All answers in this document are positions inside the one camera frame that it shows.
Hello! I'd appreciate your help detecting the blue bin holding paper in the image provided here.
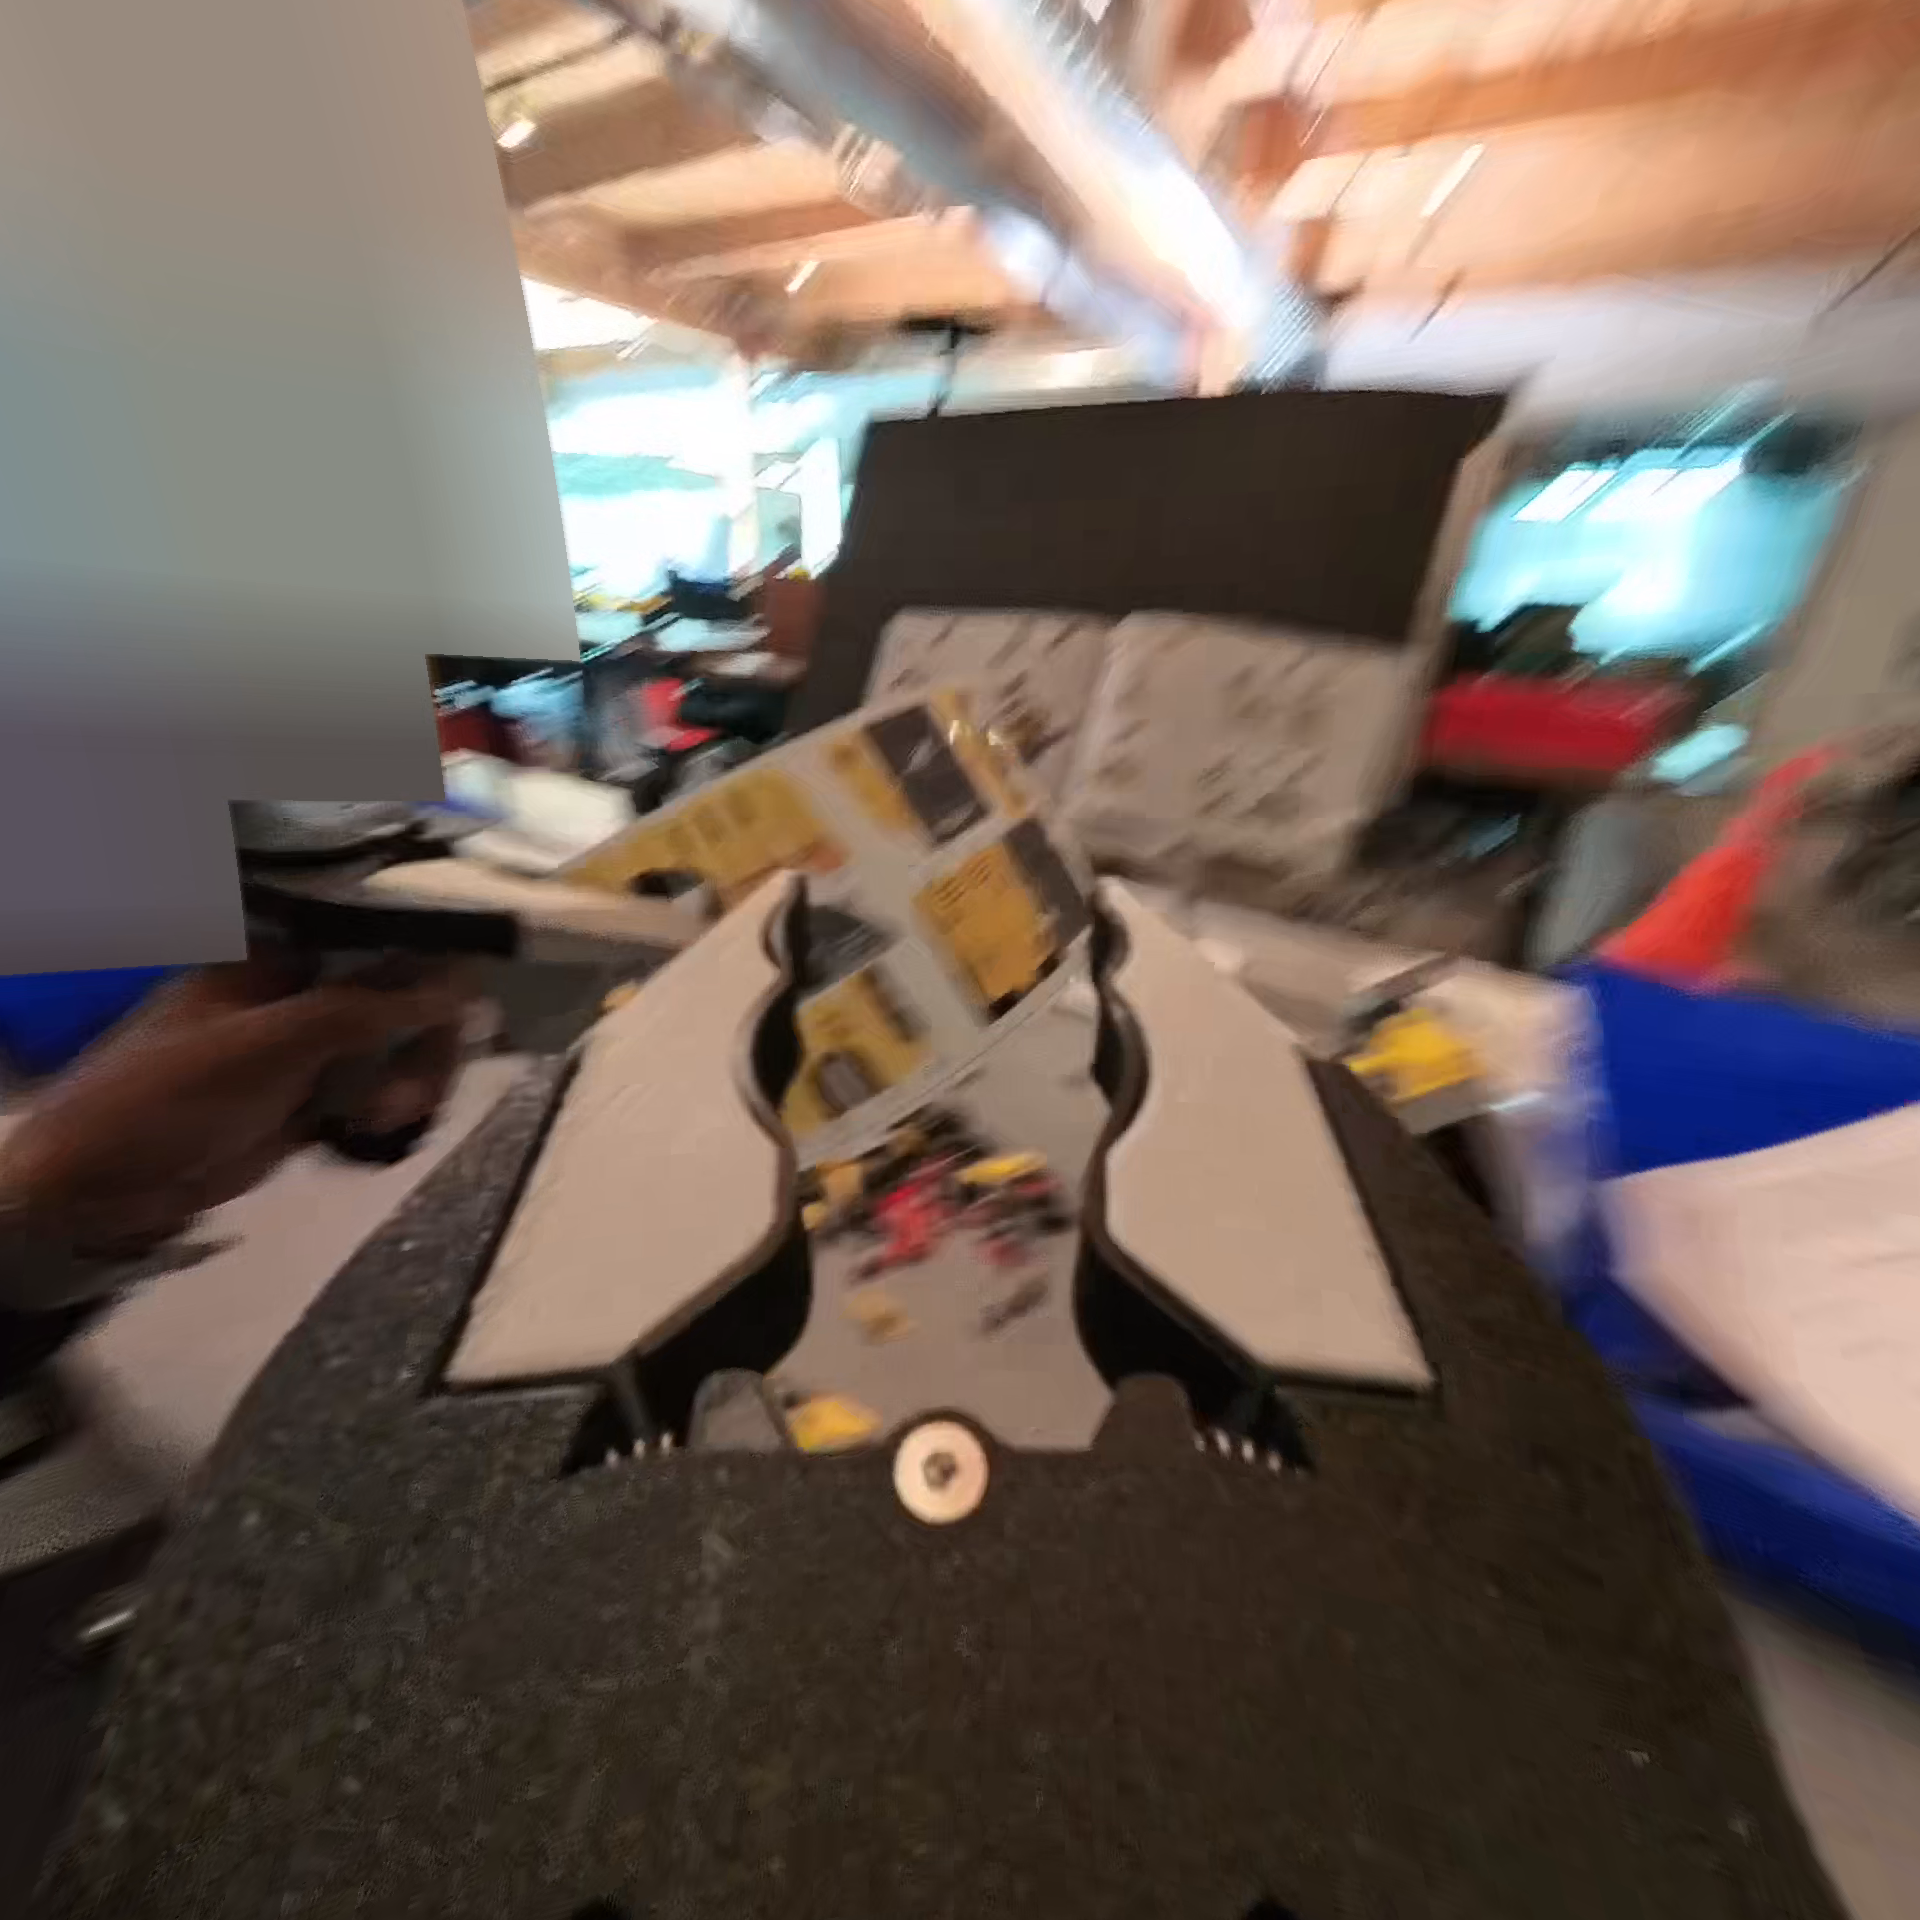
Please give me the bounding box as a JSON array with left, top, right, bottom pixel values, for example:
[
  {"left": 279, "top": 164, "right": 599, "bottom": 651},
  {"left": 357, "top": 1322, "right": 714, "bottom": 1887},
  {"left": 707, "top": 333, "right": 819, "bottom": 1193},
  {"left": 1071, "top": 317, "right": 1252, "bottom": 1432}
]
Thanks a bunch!
[{"left": 1559, "top": 960, "right": 1920, "bottom": 1664}]

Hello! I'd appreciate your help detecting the pile of toy building pieces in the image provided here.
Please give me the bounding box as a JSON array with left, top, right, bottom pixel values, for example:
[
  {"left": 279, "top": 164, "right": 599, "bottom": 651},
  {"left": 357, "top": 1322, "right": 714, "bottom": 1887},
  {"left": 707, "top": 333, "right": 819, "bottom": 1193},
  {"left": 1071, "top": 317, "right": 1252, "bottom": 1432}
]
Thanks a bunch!
[{"left": 772, "top": 1101, "right": 1081, "bottom": 1448}]

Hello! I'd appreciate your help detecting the black divider panel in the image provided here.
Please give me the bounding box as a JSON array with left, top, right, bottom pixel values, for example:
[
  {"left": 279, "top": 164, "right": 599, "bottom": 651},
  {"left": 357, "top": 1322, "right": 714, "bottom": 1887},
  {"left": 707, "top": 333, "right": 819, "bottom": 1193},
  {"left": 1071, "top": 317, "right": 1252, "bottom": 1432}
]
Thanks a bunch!
[{"left": 809, "top": 384, "right": 1511, "bottom": 724}]

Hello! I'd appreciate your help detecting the open instruction booklet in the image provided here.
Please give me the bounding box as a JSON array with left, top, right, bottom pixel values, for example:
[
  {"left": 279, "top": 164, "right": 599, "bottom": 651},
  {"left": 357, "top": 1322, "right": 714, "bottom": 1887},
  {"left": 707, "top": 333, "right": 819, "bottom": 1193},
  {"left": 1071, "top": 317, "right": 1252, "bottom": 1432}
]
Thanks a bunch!
[{"left": 861, "top": 609, "right": 1424, "bottom": 885}]

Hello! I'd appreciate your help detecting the white printed paper sheet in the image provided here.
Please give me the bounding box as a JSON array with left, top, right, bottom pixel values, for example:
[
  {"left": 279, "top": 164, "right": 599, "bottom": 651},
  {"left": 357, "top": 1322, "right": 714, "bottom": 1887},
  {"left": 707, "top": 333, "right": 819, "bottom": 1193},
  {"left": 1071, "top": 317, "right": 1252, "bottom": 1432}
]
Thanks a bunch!
[{"left": 1602, "top": 1108, "right": 1920, "bottom": 1455}]

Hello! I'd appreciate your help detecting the yellow toy vehicle model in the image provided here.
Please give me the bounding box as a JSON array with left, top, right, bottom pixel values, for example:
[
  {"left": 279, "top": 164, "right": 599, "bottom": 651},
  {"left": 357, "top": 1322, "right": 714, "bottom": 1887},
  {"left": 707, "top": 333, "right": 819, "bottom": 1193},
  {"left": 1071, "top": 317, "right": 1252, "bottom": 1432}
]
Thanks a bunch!
[{"left": 1336, "top": 1003, "right": 1506, "bottom": 1117}]

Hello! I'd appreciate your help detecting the person's left hand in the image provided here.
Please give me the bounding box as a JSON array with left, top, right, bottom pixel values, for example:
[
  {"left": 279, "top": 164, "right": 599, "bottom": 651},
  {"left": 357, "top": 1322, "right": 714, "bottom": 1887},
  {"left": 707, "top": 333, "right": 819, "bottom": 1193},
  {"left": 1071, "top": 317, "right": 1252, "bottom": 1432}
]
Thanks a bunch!
[{"left": 0, "top": 960, "right": 499, "bottom": 1267}]

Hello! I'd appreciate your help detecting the yellow sticker sheet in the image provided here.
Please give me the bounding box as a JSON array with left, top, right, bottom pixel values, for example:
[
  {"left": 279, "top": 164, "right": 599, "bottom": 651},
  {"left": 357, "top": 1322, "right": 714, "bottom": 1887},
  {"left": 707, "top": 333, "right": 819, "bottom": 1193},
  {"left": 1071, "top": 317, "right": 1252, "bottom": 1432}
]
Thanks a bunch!
[{"left": 562, "top": 693, "right": 1097, "bottom": 1171}]

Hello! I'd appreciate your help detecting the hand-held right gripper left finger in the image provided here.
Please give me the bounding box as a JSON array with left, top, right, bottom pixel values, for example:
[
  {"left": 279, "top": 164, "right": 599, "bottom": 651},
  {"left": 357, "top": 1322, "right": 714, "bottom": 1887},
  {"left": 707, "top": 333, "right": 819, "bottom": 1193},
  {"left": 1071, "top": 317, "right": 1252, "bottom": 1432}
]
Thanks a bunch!
[{"left": 441, "top": 867, "right": 809, "bottom": 1393}]

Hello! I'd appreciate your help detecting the orange traffic cone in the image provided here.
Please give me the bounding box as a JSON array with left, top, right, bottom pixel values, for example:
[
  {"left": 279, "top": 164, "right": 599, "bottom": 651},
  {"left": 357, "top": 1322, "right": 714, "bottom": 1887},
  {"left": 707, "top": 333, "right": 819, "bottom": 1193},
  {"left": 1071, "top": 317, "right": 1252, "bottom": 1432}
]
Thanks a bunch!
[{"left": 1596, "top": 743, "right": 1834, "bottom": 978}]

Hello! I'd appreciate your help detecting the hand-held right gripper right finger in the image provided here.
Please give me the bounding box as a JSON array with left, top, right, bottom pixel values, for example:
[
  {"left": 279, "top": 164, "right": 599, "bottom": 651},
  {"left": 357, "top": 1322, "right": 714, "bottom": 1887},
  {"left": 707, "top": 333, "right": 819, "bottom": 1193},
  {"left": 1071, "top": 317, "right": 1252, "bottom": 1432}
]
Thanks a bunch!
[{"left": 1081, "top": 885, "right": 1434, "bottom": 1393}]

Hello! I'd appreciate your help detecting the long red bin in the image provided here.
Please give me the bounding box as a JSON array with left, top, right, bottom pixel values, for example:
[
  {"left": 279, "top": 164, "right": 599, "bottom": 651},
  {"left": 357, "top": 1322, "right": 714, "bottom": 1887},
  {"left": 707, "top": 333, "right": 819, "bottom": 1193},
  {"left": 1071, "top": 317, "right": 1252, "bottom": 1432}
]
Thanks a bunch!
[{"left": 1414, "top": 670, "right": 1692, "bottom": 776}]

